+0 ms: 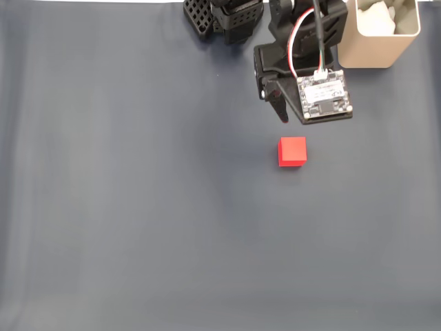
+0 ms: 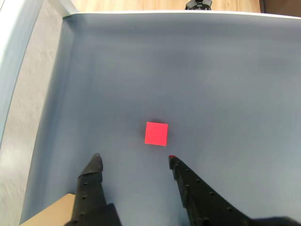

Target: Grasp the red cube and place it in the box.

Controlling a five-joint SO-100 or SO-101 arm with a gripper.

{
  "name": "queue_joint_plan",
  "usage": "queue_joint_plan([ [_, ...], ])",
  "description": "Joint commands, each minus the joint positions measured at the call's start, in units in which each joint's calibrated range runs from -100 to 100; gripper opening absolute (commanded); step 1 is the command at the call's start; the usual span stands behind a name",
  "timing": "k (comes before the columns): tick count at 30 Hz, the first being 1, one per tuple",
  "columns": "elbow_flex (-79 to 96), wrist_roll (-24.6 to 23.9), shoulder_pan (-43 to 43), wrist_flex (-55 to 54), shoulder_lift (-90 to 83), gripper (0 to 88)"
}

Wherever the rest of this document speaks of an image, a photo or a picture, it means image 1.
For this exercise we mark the red cube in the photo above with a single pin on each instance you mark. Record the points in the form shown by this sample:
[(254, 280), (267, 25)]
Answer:
[(292, 151)]

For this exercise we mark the beige box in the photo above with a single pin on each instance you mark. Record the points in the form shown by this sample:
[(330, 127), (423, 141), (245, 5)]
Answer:
[(372, 51)]

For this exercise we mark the white crumpled cloth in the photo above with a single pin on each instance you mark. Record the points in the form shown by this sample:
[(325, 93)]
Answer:
[(373, 19)]

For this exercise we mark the blue-grey table mat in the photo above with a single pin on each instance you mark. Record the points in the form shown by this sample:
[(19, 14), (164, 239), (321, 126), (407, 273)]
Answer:
[(138, 207)]

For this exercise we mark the camera circuit board on mount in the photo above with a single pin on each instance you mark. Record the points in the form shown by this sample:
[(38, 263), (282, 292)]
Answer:
[(324, 94)]

